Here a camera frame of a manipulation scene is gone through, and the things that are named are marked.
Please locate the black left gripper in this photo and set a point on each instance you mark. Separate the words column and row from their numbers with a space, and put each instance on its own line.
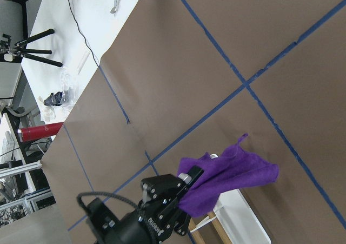
column 160, row 202

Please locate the purple towel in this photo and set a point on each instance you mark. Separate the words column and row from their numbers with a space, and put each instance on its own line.
column 234, row 169

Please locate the wooden rack rod far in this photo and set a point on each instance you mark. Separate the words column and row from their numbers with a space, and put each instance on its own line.
column 219, row 228

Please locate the white rack base tray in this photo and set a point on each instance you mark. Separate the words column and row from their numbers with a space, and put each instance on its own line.
column 238, row 220

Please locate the red cylinder tube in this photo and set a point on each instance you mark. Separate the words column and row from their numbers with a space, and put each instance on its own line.
column 39, row 132

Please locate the clear plastic bag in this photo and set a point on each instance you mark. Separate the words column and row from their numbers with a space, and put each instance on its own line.
column 70, row 78

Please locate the black tripod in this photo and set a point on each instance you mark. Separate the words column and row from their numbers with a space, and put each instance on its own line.
column 19, row 49

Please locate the aluminium frame post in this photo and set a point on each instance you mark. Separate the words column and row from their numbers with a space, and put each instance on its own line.
column 21, row 169

